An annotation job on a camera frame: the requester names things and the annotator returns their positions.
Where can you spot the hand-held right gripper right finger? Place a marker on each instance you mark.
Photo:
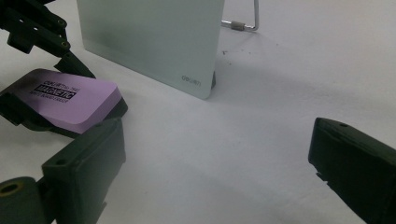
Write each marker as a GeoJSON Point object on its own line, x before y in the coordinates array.
{"type": "Point", "coordinates": [358, 168]}

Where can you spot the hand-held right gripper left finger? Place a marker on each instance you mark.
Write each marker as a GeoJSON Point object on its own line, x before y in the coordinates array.
{"type": "Point", "coordinates": [84, 168]}

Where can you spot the purple whiteboard eraser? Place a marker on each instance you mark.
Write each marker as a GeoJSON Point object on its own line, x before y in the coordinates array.
{"type": "Point", "coordinates": [87, 102]}

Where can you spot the small glass whiteboard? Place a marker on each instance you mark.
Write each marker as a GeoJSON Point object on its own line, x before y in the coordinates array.
{"type": "Point", "coordinates": [149, 37]}

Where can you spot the metal whiteboard stand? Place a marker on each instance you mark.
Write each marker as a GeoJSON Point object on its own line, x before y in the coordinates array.
{"type": "Point", "coordinates": [238, 25]}

